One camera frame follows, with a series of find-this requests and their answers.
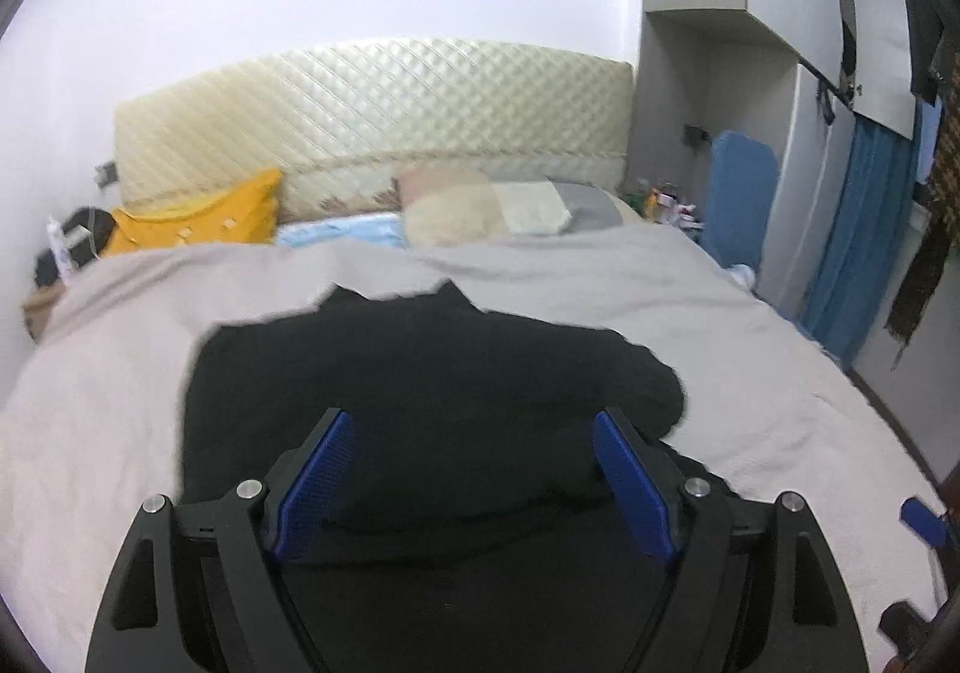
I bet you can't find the grey wardrobe cabinet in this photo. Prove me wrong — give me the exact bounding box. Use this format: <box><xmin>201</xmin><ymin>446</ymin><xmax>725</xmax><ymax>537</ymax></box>
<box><xmin>628</xmin><ymin>0</ymin><xmax>860</xmax><ymax>337</ymax></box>

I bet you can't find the blue curtain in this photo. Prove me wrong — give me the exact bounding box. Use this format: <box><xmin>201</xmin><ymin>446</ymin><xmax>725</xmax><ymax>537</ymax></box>
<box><xmin>799</xmin><ymin>116</ymin><xmax>920</xmax><ymax>366</ymax></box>

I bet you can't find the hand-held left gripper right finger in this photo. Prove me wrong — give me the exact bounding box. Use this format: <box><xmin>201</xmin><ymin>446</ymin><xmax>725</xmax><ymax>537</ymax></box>
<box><xmin>591</xmin><ymin>406</ymin><xmax>872</xmax><ymax>673</ymax></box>

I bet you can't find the light blue bed sheet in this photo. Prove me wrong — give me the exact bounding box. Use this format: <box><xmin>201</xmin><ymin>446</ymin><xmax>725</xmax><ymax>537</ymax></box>
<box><xmin>276</xmin><ymin>212</ymin><xmax>410</xmax><ymax>250</ymax></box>

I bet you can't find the black sweater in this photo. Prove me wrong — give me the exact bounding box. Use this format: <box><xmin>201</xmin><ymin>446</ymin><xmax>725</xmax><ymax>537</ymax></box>
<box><xmin>180</xmin><ymin>280</ymin><xmax>742</xmax><ymax>673</ymax></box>

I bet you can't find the beige grey patchwork pillow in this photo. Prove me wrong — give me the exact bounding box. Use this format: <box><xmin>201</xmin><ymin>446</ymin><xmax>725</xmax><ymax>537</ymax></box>
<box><xmin>396</xmin><ymin>164</ymin><xmax>644</xmax><ymax>247</ymax></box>

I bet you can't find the black bag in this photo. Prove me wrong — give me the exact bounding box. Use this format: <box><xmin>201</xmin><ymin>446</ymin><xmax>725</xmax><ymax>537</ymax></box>
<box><xmin>33</xmin><ymin>206</ymin><xmax>115</xmax><ymax>287</ymax></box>

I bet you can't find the bedside clutter of small bottles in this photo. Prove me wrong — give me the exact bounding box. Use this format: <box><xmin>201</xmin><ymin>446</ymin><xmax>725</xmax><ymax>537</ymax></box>
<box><xmin>628</xmin><ymin>178</ymin><xmax>704</xmax><ymax>230</ymax></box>

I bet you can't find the white bottle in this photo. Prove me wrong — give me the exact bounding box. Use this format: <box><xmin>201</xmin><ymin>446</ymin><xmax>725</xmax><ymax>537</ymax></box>
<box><xmin>46</xmin><ymin>215</ymin><xmax>74</xmax><ymax>278</ymax></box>

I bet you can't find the brown patterned scarf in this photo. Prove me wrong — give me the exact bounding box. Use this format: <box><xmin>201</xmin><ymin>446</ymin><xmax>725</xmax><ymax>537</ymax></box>
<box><xmin>883</xmin><ymin>40</ymin><xmax>960</xmax><ymax>368</ymax></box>

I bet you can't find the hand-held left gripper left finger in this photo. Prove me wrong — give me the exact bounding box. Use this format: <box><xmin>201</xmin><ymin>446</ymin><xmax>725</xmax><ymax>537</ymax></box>
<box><xmin>84</xmin><ymin>407</ymin><xmax>357</xmax><ymax>673</ymax></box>

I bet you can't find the cream quilted headboard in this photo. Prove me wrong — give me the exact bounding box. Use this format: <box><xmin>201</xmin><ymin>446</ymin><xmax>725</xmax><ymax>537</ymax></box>
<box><xmin>112</xmin><ymin>38</ymin><xmax>635</xmax><ymax>224</ymax></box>

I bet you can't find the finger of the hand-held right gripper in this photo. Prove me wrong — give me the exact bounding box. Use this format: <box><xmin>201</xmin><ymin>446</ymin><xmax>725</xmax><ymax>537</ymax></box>
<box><xmin>877</xmin><ymin>599</ymin><xmax>940</xmax><ymax>653</ymax></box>
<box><xmin>898</xmin><ymin>496</ymin><xmax>949</xmax><ymax>548</ymax></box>

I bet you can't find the grey bed blanket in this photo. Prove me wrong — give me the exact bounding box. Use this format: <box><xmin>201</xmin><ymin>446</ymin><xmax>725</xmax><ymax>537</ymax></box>
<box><xmin>0</xmin><ymin>223</ymin><xmax>947</xmax><ymax>673</ymax></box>

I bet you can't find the yellow pillow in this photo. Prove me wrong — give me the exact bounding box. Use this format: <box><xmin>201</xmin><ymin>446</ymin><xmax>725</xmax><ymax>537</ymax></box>
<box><xmin>100</xmin><ymin>167</ymin><xmax>284</xmax><ymax>259</ymax></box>

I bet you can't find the white hanging sheet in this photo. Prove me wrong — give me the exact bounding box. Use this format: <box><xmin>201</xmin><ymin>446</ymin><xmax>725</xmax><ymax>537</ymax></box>
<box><xmin>852</xmin><ymin>0</ymin><xmax>916</xmax><ymax>136</ymax></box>

